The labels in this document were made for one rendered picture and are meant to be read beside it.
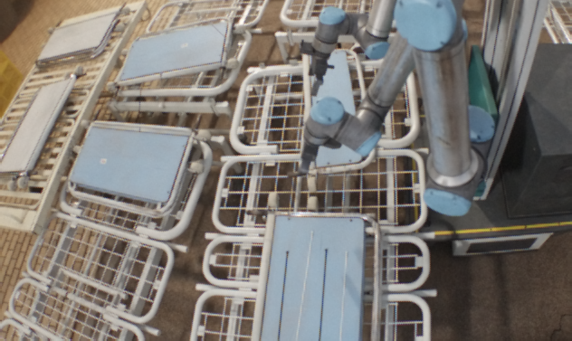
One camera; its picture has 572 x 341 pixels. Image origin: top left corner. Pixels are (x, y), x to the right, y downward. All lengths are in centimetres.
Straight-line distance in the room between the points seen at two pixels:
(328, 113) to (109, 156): 133
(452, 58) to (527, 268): 153
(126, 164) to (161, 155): 21
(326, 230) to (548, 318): 121
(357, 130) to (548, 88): 82
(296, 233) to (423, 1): 107
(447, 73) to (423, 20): 15
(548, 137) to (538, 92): 21
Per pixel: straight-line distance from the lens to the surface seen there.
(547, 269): 221
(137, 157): 207
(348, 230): 155
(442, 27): 74
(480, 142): 125
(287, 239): 156
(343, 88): 198
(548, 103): 160
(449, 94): 88
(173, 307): 230
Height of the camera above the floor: 197
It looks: 52 degrees down
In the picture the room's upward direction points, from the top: 19 degrees counter-clockwise
